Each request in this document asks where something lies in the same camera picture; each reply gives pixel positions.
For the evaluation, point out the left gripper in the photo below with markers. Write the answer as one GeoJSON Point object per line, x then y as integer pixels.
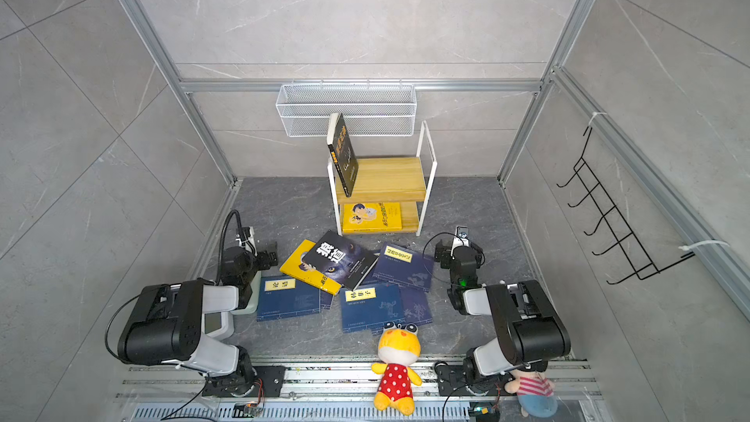
{"type": "Point", "coordinates": [267, 256]}

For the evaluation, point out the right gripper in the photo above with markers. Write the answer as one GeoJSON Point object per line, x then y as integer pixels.
{"type": "Point", "coordinates": [443, 252]}

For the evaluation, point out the yellow cartoon book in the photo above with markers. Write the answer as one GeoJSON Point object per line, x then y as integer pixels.
{"type": "Point", "coordinates": [296, 267]}
{"type": "Point", "coordinates": [367, 218]}

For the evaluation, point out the blue book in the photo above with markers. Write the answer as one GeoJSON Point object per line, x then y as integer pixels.
{"type": "Point", "coordinates": [404, 267]}
{"type": "Point", "coordinates": [416, 306]}
{"type": "Point", "coordinates": [372, 307]}

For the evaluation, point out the black wolf cover book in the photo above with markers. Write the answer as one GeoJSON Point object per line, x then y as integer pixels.
{"type": "Point", "coordinates": [341, 260]}

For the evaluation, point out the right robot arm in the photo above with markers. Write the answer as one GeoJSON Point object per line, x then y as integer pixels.
{"type": "Point", "coordinates": [528, 330]}

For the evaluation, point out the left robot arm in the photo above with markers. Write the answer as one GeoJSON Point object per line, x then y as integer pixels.
{"type": "Point", "coordinates": [166, 326]}

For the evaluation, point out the blue book Lunyu label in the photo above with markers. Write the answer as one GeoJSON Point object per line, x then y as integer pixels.
{"type": "Point", "coordinates": [285, 297]}

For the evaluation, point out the pale green case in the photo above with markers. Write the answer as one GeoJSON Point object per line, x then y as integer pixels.
{"type": "Point", "coordinates": [251, 307]}

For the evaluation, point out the white wooden two-tier shelf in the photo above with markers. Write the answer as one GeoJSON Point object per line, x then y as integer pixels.
{"type": "Point", "coordinates": [407, 180]}

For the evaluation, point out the yellow cartoon book in shelf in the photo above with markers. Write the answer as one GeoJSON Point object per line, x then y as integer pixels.
{"type": "Point", "coordinates": [367, 218]}

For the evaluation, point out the yellow plush toy red dress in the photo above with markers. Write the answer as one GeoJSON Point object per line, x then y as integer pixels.
{"type": "Point", "coordinates": [398, 349]}

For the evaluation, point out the striped plush doll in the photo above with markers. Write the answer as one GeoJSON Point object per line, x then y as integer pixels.
{"type": "Point", "coordinates": [535, 393]}

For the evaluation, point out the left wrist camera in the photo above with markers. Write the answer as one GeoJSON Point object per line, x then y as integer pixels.
{"type": "Point", "coordinates": [245, 239]}

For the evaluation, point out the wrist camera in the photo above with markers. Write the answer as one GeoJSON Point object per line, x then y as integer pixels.
{"type": "Point", "coordinates": [461, 237]}
{"type": "Point", "coordinates": [245, 239]}

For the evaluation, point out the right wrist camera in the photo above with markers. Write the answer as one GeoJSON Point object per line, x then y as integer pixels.
{"type": "Point", "coordinates": [461, 237]}

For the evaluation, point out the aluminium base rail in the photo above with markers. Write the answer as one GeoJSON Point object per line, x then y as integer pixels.
{"type": "Point", "coordinates": [310, 389]}

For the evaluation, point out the black wire hook rack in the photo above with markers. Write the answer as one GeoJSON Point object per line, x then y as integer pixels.
{"type": "Point", "coordinates": [611, 219]}

